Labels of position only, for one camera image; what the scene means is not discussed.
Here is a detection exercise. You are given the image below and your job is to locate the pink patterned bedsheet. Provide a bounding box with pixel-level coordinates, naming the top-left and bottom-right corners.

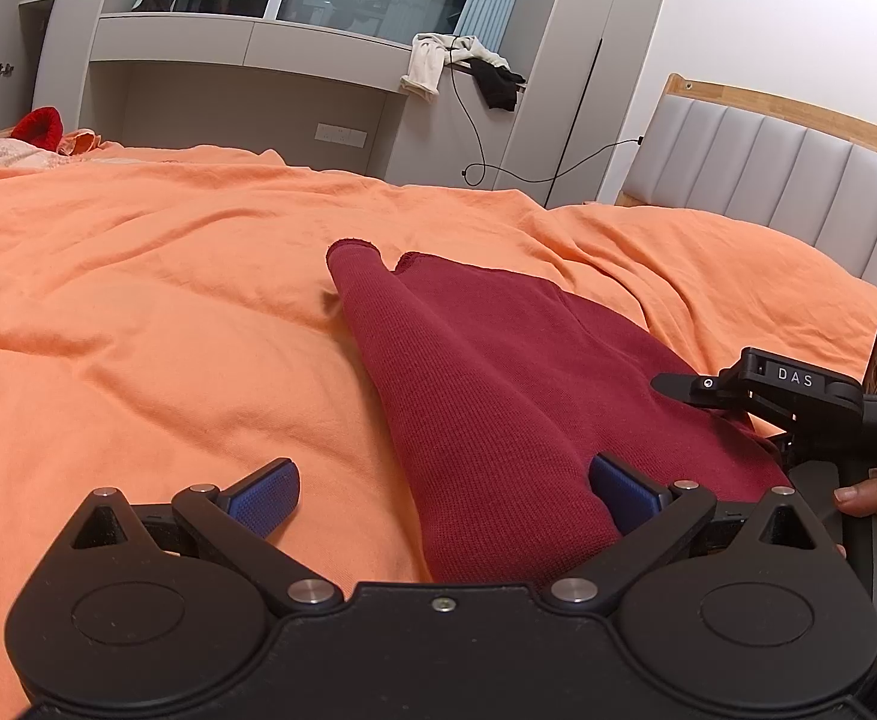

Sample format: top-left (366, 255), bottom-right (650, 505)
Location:
top-left (0, 137), bottom-right (63, 169)

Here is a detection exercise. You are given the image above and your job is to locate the black power cable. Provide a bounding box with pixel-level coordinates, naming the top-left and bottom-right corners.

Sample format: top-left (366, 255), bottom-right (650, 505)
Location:
top-left (443, 35), bottom-right (647, 203)

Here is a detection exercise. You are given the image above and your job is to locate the bright red hat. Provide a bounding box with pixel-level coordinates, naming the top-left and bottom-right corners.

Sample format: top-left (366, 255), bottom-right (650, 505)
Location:
top-left (9, 106), bottom-right (64, 153)

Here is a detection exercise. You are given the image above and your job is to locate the orange small cloth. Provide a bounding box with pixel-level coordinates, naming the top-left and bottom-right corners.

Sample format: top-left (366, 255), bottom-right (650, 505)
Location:
top-left (56, 128), bottom-right (102, 158)

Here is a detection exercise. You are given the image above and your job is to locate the white garment on sill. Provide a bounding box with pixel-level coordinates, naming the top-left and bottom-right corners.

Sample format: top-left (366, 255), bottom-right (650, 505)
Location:
top-left (400, 32), bottom-right (510, 101)

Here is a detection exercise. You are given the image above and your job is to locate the grey padded headboard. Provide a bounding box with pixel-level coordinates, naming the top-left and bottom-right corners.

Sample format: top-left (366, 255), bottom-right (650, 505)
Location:
top-left (616, 73), bottom-right (877, 288)

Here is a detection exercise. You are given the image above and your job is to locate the orange bed blanket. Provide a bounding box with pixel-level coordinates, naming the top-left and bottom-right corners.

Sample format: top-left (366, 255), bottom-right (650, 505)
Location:
top-left (0, 145), bottom-right (877, 718)

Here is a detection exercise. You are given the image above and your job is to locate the white wall socket plate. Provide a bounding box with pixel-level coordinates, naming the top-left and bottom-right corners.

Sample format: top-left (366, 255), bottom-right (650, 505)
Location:
top-left (315, 122), bottom-right (367, 149)

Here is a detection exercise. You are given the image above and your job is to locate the dark red knit sweater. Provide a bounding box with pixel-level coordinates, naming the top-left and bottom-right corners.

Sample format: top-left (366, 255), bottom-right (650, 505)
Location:
top-left (326, 239), bottom-right (783, 585)

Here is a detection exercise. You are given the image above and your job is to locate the black garment on sill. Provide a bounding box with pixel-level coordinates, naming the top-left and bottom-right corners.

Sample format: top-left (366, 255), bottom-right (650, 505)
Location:
top-left (468, 57), bottom-right (526, 112)

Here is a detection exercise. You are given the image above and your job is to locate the grey window desk cabinet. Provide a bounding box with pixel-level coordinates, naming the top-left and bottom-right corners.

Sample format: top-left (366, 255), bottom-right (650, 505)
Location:
top-left (79, 13), bottom-right (409, 174)

